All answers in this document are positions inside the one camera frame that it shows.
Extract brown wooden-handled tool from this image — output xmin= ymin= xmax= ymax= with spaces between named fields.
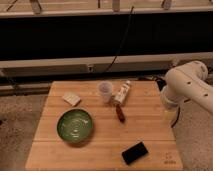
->
xmin=116 ymin=105 xmax=125 ymax=123

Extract green ceramic bowl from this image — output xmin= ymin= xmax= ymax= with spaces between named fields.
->
xmin=57 ymin=108 xmax=94 ymax=144

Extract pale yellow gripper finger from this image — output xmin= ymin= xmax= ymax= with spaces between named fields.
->
xmin=163 ymin=110 xmax=176 ymax=122

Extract white plastic bottle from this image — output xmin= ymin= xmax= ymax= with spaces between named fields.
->
xmin=114 ymin=80 xmax=131 ymax=104

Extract black hanging cable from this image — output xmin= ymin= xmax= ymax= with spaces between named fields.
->
xmin=103 ymin=4 xmax=135 ymax=74

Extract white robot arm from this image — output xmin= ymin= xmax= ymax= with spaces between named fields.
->
xmin=160 ymin=61 xmax=213 ymax=124

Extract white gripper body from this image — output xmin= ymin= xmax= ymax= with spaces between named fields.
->
xmin=161 ymin=86 xmax=181 ymax=111

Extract black cables on floor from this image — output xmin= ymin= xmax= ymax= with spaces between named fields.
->
xmin=138 ymin=75 xmax=168 ymax=93

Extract black smartphone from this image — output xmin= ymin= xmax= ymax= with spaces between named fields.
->
xmin=122 ymin=142 xmax=148 ymax=165

